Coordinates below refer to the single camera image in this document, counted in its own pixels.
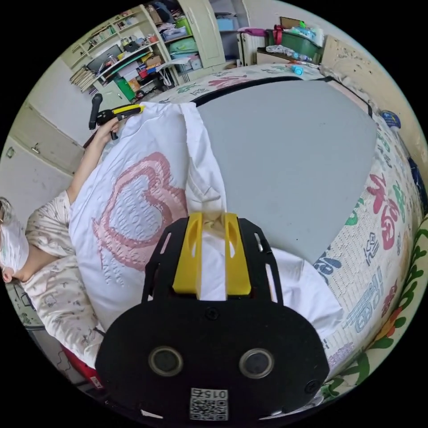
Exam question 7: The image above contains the white short sleeve shirt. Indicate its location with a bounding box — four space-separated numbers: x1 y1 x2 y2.
68 102 345 342

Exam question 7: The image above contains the grey folding board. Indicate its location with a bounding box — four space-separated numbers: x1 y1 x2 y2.
192 77 379 265

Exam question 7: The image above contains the person's left hand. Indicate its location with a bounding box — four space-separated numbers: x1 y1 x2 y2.
95 121 121 145

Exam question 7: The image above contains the round blue container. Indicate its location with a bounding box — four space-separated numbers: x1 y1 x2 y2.
381 109 402 131

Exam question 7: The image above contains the cream carved headboard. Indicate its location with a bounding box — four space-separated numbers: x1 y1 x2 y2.
321 33 419 141

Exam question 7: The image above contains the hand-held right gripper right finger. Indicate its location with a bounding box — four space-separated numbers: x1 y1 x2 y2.
224 212 252 296

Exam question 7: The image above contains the floral quilt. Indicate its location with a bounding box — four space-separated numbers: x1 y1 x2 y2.
319 217 428 402

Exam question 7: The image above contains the white radiator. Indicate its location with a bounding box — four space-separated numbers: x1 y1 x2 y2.
238 27 268 66

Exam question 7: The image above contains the person's body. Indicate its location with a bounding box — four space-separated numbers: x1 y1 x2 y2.
0 190 105 368

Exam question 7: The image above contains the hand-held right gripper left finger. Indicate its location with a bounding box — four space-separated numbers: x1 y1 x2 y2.
172 212 204 295

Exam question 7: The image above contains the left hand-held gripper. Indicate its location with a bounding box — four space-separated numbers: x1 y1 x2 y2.
96 104 145 140

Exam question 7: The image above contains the green storage crate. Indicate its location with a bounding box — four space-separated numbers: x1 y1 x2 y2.
266 16 325 62

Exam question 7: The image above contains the dark blue printed cloth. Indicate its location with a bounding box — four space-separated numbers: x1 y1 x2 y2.
407 157 428 214

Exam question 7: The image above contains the cream cupboard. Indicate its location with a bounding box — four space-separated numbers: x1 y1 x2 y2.
177 0 248 73

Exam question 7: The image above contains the cluttered desk shelf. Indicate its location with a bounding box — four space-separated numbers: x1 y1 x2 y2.
62 6 174 103

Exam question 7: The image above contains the bed with printed sheet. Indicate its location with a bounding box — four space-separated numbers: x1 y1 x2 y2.
147 62 420 395

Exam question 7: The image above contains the person's left forearm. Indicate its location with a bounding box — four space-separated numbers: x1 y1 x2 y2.
66 133 113 205

